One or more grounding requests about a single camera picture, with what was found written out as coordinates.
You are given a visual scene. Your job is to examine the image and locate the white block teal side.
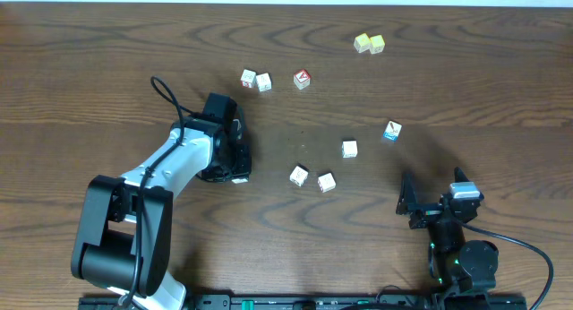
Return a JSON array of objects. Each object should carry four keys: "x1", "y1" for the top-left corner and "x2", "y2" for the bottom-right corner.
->
[{"x1": 231, "y1": 177, "x2": 249, "y2": 184}]

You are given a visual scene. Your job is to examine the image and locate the white block blue pencil picture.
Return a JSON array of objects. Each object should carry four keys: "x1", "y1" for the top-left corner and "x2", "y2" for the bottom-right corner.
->
[{"x1": 383, "y1": 121, "x2": 402, "y2": 142}]

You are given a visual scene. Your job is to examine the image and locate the plain white block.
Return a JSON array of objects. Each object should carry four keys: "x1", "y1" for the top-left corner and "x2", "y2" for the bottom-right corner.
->
[{"x1": 341, "y1": 140, "x2": 358, "y2": 159}]

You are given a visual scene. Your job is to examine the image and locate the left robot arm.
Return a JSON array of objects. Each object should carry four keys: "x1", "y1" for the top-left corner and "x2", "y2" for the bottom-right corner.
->
[{"x1": 71, "y1": 93, "x2": 252, "y2": 309}]

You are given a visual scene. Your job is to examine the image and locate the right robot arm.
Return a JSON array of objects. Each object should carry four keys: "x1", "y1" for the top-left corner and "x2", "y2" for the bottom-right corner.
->
[{"x1": 396, "y1": 168, "x2": 499, "y2": 309}]

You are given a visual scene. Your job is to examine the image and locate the white block red number three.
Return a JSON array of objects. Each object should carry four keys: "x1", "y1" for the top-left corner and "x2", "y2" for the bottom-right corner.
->
[{"x1": 240, "y1": 69, "x2": 257, "y2": 89}]

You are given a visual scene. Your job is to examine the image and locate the white block blue side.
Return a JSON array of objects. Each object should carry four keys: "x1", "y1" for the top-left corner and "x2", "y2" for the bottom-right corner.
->
[{"x1": 255, "y1": 73, "x2": 272, "y2": 92}]

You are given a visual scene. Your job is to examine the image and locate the red letter A block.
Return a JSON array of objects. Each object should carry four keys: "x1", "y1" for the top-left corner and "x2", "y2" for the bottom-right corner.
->
[{"x1": 294, "y1": 69, "x2": 312, "y2": 90}]

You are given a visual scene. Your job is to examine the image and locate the yellow block right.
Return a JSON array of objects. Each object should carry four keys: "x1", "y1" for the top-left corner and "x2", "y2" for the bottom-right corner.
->
[{"x1": 370, "y1": 35, "x2": 386, "y2": 55}]

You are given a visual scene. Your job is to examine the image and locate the yellow block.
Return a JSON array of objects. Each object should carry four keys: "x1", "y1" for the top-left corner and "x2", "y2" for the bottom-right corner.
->
[
  {"x1": 370, "y1": 35, "x2": 386, "y2": 55},
  {"x1": 354, "y1": 33, "x2": 371, "y2": 53}
]

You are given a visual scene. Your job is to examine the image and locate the yellow block left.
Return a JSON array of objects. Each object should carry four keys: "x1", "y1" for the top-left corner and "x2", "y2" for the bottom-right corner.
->
[{"x1": 354, "y1": 33, "x2": 371, "y2": 53}]

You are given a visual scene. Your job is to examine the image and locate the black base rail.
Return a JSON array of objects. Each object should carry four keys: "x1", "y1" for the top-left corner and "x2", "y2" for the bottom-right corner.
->
[{"x1": 78, "y1": 292, "x2": 529, "y2": 310}]

